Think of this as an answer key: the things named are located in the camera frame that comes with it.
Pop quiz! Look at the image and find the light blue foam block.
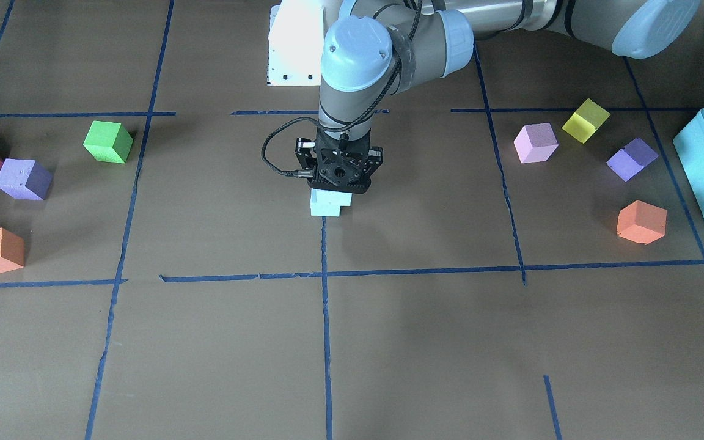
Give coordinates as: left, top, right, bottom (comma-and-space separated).
310, 189, 352, 207
310, 204, 341, 217

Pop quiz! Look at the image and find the yellow foam block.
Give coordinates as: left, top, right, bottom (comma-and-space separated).
562, 98, 610, 143

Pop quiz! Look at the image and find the green foam block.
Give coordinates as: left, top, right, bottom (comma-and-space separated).
82, 120, 133, 164

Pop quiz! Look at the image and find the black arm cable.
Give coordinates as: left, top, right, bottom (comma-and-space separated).
261, 116, 328, 179

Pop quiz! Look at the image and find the pink foam block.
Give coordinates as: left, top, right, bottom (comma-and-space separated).
513, 123, 559, 164

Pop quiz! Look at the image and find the purple foam block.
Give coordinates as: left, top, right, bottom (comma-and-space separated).
0, 158, 53, 200
606, 137, 659, 182

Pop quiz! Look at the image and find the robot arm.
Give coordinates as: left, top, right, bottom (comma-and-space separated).
285, 1, 700, 193

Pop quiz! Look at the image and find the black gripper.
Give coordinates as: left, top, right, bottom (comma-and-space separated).
295, 136, 349, 179

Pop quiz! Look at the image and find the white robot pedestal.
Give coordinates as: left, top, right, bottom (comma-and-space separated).
266, 1, 325, 87

